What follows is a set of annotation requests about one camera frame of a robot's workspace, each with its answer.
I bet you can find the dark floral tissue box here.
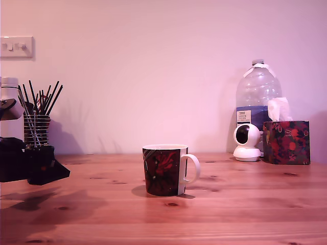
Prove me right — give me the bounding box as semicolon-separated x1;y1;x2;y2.
263;120;311;165

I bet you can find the striped stick holder jar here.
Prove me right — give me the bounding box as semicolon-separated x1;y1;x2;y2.
23;114;51;148

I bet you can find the black reed stick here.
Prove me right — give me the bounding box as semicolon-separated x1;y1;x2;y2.
44;81;60;116
40;85;52;115
28;80;40;114
22;84;32;105
47;84;64;116

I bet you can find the large clear water bottle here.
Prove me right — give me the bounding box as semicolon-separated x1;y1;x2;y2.
235;59;283;154

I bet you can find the white paper tissue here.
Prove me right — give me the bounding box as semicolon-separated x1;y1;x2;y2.
267;96;293;122

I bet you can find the small white round camera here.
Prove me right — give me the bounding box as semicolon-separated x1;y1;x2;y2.
232;124;262;162

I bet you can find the dark patterned mug white handle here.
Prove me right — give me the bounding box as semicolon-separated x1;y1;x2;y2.
142;144;201;197

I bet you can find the white wall light switch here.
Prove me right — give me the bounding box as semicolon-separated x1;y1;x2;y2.
0;36;35;59

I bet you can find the chrome wire basket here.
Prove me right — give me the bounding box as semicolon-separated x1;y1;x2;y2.
18;95;40;149

